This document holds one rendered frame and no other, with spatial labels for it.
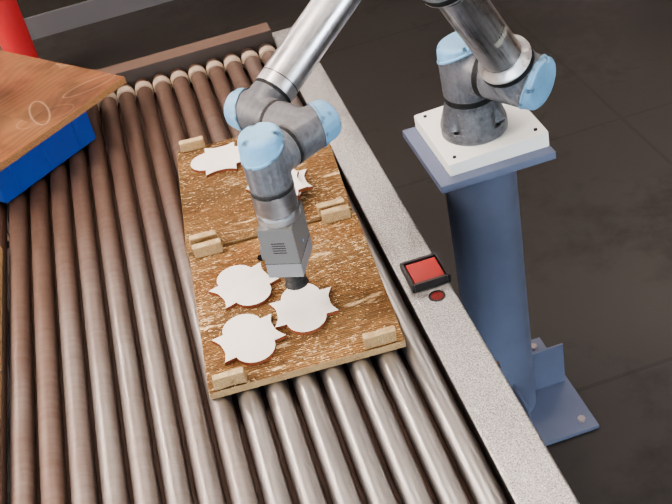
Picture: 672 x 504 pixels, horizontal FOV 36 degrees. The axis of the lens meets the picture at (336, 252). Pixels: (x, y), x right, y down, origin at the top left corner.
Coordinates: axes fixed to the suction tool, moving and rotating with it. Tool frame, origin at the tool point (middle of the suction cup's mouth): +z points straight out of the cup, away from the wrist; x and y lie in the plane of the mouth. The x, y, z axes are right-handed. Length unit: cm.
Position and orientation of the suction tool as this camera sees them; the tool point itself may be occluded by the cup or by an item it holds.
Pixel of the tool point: (296, 282)
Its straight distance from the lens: 184.9
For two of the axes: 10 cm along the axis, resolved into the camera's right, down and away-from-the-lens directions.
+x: 9.7, -0.3, -2.4
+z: 1.8, 7.8, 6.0
